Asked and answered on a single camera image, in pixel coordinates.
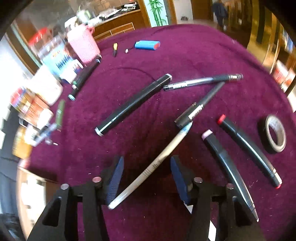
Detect clear black gel pen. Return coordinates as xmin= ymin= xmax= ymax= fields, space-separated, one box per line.
xmin=163 ymin=74 xmax=244 ymax=91

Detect blue battery pack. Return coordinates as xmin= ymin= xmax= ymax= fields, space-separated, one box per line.
xmin=134 ymin=40 xmax=161 ymax=50

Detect black marker red cap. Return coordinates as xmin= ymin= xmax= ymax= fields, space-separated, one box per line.
xmin=217 ymin=114 xmax=282 ymax=189

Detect black marker white ends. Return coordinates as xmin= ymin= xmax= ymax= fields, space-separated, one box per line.
xmin=94 ymin=73 xmax=173 ymax=137

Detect black tape ring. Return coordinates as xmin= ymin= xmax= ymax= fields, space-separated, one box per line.
xmin=263 ymin=114 xmax=287 ymax=154

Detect maroon velvet tablecloth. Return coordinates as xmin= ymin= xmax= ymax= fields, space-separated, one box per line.
xmin=28 ymin=25 xmax=295 ymax=240

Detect wooden sideboard cabinet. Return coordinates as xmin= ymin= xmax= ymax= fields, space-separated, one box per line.
xmin=92 ymin=9 xmax=151 ymax=41

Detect thin black labelled pen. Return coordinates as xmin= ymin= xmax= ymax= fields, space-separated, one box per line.
xmin=175 ymin=82 xmax=225 ymax=129

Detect black marker pink cap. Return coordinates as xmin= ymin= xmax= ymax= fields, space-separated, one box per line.
xmin=201 ymin=129 xmax=259 ymax=222

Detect green small lighter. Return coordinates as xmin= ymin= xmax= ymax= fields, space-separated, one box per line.
xmin=55 ymin=99 xmax=65 ymax=130

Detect silver white pen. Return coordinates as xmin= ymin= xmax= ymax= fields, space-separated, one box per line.
xmin=108 ymin=121 xmax=193 ymax=210

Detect pink woven basket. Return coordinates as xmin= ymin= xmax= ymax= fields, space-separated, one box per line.
xmin=67 ymin=24 xmax=100 ymax=64

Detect red lidded plastic jar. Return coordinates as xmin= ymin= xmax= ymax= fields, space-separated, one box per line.
xmin=28 ymin=27 xmax=53 ymax=55

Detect person in dark coat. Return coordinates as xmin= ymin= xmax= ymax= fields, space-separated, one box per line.
xmin=212 ymin=1 xmax=228 ymax=30

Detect small orange black tool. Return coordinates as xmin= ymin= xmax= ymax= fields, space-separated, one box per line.
xmin=113 ymin=43 xmax=118 ymax=57

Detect shallow cardboard tray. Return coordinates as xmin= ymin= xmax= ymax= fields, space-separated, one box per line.
xmin=16 ymin=167 xmax=59 ymax=239

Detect black marker teal end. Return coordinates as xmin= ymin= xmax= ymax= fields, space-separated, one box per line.
xmin=68 ymin=56 xmax=101 ymax=101

